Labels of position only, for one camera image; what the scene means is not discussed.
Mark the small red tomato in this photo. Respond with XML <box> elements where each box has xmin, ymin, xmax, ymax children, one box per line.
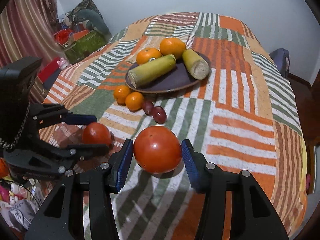
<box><xmin>81</xmin><ymin>122</ymin><xmax>112</xmax><ymax>146</ymax></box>

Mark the orange with sticker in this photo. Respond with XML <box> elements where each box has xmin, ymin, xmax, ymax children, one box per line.
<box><xmin>136</xmin><ymin>48</ymin><xmax>162</xmax><ymax>65</ymax></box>

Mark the long yellow-green cane piece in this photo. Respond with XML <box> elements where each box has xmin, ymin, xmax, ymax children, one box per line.
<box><xmin>126</xmin><ymin>54</ymin><xmax>176</xmax><ymax>88</ymax></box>

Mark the patchwork striped bedspread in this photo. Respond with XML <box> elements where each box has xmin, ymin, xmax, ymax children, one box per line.
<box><xmin>44</xmin><ymin>12</ymin><xmax>307</xmax><ymax>239</ymax></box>

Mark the small mandarin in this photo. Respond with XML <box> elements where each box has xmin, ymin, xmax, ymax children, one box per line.
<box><xmin>113</xmin><ymin>85</ymin><xmax>131</xmax><ymax>105</ymax></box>
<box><xmin>125</xmin><ymin>92</ymin><xmax>144</xmax><ymax>112</ymax></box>

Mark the striped red curtain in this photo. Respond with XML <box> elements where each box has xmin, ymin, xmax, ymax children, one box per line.
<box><xmin>1</xmin><ymin>0</ymin><xmax>65</xmax><ymax>67</ymax></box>

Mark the short yellow-green cane piece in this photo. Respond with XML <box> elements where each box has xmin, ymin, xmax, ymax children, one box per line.
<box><xmin>182</xmin><ymin>49</ymin><xmax>210</xmax><ymax>80</ymax></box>

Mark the pink plush toy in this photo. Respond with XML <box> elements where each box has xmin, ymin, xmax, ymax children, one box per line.
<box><xmin>57</xmin><ymin>57</ymin><xmax>70</xmax><ymax>70</ymax></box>

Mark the blue backpack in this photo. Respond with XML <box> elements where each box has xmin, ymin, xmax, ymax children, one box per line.
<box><xmin>269</xmin><ymin>48</ymin><xmax>290</xmax><ymax>79</ymax></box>

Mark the large orange back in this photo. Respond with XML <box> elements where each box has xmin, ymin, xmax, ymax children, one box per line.
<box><xmin>159</xmin><ymin>37</ymin><xmax>186</xmax><ymax>60</ymax></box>

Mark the large red tomato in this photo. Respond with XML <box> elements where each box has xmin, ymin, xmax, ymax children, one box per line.
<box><xmin>133</xmin><ymin>126</ymin><xmax>182</xmax><ymax>174</ymax></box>

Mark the dark red plum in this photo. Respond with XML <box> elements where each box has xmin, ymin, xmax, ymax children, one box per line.
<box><xmin>142</xmin><ymin>100</ymin><xmax>154</xmax><ymax>116</ymax></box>
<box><xmin>151</xmin><ymin>106</ymin><xmax>167</xmax><ymax>124</ymax></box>

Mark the red box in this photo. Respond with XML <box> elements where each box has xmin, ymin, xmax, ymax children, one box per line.
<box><xmin>37</xmin><ymin>57</ymin><xmax>61</xmax><ymax>83</ymax></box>

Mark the green storage box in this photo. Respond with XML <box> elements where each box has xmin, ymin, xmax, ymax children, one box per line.
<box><xmin>64</xmin><ymin>30</ymin><xmax>107</xmax><ymax>64</ymax></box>

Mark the dark purple round plate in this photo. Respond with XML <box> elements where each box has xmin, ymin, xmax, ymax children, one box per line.
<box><xmin>125</xmin><ymin>52</ymin><xmax>210</xmax><ymax>94</ymax></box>

